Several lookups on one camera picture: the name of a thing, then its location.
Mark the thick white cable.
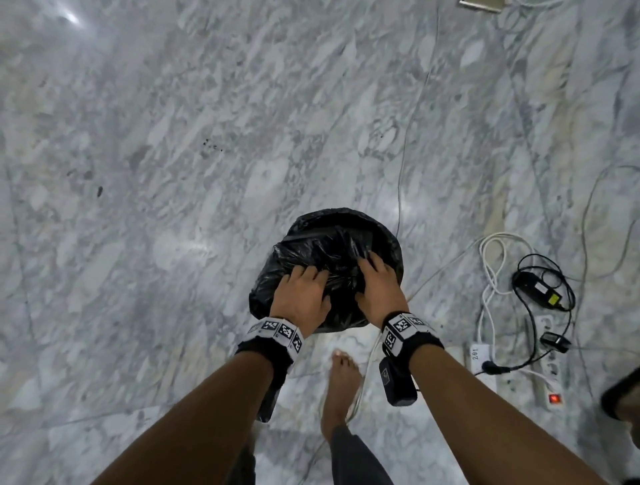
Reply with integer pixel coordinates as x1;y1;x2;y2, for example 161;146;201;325
476;232;537;350

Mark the black power adapter brick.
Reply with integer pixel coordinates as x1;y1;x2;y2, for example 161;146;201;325
512;270;564;309

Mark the person's left hand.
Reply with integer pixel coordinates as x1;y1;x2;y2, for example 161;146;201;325
270;265;332;338

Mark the person's bare foot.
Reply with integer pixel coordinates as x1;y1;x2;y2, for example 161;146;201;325
320;350;362;441

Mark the small black plug adapter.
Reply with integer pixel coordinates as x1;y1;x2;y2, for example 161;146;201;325
539;332;572;353

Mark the gold flat device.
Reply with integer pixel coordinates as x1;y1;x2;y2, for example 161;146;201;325
458;0;506;14

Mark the person's right forearm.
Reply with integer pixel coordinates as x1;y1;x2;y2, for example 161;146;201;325
409;344;608;485

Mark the black plastic garbage bag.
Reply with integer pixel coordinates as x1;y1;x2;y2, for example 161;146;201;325
248;208;404;334

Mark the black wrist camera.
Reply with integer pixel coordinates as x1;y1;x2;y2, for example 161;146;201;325
256;369;293;423
378;356;419;407

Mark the long white power strip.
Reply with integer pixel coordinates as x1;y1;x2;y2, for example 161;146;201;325
524;314;567;411

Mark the right wristband with marker tags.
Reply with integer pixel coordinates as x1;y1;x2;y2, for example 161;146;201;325
380;311;445;358

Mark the person's dark trouser leg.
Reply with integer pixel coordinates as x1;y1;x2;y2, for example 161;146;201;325
329;425;396;485

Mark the person's left forearm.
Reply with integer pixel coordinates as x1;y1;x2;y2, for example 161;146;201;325
92;350;276;485

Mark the black rounded object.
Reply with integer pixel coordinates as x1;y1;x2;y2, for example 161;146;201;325
599;366;640;436

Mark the person's right hand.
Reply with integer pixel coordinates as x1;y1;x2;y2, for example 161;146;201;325
354;251;410;329

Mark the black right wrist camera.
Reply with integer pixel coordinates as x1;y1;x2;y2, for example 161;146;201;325
378;356;419;407

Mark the thin grey looped cable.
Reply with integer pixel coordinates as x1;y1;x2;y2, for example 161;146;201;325
569;164;640;353

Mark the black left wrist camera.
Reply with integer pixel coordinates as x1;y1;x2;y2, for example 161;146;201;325
256;369;293;423

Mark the black adapter cable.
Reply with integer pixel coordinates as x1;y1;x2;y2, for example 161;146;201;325
481;253;577;376

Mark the left wristband with marker tags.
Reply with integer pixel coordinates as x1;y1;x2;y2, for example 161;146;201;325
235;316;305;373

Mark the short white power strip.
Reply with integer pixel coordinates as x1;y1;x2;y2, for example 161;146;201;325
469;342;499;393

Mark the wristband with marker tags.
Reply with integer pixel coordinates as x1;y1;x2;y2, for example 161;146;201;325
380;311;445;358
235;316;305;373

